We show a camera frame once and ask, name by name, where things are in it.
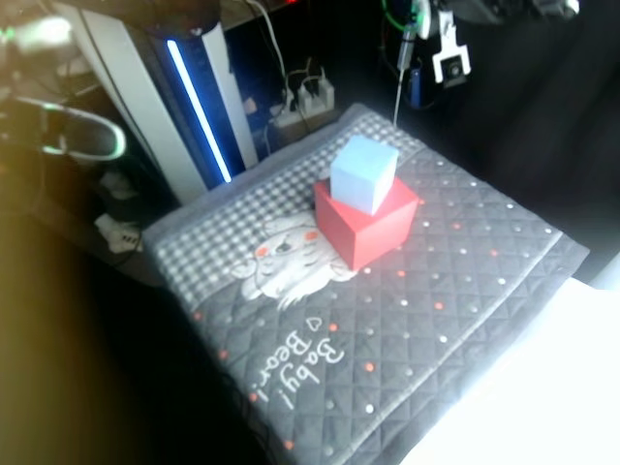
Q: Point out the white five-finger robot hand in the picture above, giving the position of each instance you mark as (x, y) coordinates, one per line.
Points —
(422, 21)

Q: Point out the light blue cube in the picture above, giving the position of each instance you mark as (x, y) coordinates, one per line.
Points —
(363, 169)

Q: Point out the red cube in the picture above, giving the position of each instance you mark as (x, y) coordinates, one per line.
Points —
(368, 232)

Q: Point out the small blue device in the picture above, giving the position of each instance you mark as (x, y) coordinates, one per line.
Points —
(415, 89)

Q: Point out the white power strip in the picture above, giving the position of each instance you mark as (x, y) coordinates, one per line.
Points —
(315, 94)

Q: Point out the white column with blue light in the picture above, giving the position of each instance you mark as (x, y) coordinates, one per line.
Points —
(140, 97)

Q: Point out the grey quilt with bear print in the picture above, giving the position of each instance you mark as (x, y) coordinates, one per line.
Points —
(412, 329)

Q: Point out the small white adapter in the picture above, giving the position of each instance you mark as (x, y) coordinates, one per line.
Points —
(118, 235)

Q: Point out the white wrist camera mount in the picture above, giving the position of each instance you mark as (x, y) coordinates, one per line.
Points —
(453, 70)

